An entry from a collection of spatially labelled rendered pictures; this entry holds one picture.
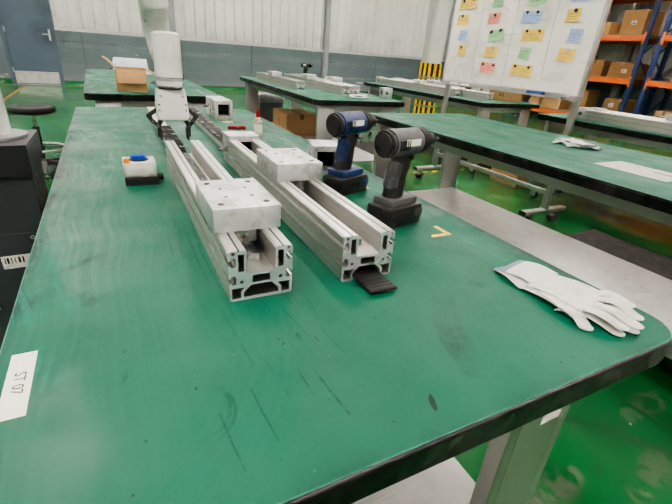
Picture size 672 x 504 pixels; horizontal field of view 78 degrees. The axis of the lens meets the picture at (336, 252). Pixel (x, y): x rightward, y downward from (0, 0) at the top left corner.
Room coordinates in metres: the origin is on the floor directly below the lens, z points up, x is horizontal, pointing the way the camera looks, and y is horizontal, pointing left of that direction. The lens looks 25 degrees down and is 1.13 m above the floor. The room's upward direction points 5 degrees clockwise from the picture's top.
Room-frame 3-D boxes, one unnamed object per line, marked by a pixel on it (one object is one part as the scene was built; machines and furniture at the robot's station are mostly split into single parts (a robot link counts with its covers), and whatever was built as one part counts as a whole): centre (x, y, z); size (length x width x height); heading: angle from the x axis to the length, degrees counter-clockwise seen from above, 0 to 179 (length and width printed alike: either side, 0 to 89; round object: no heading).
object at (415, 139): (0.96, -0.15, 0.89); 0.20 x 0.08 x 0.22; 134
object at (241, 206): (0.69, 0.18, 0.87); 0.16 x 0.11 x 0.07; 28
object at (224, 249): (0.91, 0.30, 0.82); 0.80 x 0.10 x 0.09; 28
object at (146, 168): (1.10, 0.54, 0.81); 0.10 x 0.08 x 0.06; 118
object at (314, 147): (1.35, 0.08, 0.83); 0.11 x 0.10 x 0.10; 104
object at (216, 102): (2.28, 0.67, 0.83); 0.11 x 0.10 x 0.10; 116
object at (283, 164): (1.00, 0.13, 0.87); 0.16 x 0.11 x 0.07; 28
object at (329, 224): (1.00, 0.13, 0.82); 0.80 x 0.10 x 0.09; 28
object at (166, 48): (1.44, 0.58, 1.09); 0.09 x 0.08 x 0.13; 30
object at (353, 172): (1.18, -0.03, 0.89); 0.20 x 0.08 x 0.22; 140
